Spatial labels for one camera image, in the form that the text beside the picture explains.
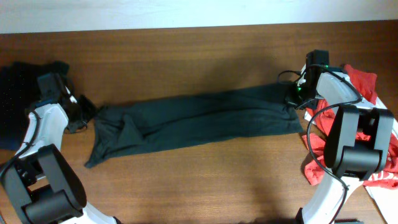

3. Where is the folded dark navy clothes stack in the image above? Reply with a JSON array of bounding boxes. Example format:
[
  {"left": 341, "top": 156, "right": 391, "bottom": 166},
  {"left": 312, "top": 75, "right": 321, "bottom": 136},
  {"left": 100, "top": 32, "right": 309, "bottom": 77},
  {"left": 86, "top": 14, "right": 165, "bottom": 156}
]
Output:
[{"left": 1, "top": 61, "right": 69, "bottom": 151}]

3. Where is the white t-shirt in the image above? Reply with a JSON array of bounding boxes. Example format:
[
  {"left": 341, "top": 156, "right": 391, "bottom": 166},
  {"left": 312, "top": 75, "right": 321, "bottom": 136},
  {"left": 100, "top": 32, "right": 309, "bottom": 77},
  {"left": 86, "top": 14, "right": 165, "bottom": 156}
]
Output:
[{"left": 298, "top": 63, "right": 398, "bottom": 224}]

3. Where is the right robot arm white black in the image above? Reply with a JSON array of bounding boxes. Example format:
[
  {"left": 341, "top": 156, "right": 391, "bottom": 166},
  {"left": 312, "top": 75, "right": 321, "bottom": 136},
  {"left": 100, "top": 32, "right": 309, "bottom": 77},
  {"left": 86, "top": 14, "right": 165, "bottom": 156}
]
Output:
[{"left": 285, "top": 50, "right": 396, "bottom": 224}]

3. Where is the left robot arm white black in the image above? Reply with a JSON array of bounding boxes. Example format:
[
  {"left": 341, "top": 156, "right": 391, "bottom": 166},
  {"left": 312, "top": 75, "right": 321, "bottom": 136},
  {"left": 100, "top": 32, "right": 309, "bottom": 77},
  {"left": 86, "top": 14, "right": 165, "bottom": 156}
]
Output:
[{"left": 1, "top": 73, "right": 120, "bottom": 224}]

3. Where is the red t-shirt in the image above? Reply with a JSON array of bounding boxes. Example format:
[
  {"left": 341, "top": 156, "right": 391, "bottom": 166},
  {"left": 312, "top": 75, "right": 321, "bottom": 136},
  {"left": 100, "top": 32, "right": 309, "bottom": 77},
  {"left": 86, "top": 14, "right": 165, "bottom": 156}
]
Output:
[{"left": 304, "top": 65, "right": 397, "bottom": 190}]

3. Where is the black Nike t-shirt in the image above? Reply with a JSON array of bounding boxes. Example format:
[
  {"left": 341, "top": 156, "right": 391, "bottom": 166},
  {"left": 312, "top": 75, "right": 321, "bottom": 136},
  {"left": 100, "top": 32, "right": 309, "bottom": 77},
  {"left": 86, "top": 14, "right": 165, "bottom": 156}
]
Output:
[{"left": 85, "top": 83, "right": 303, "bottom": 168}]

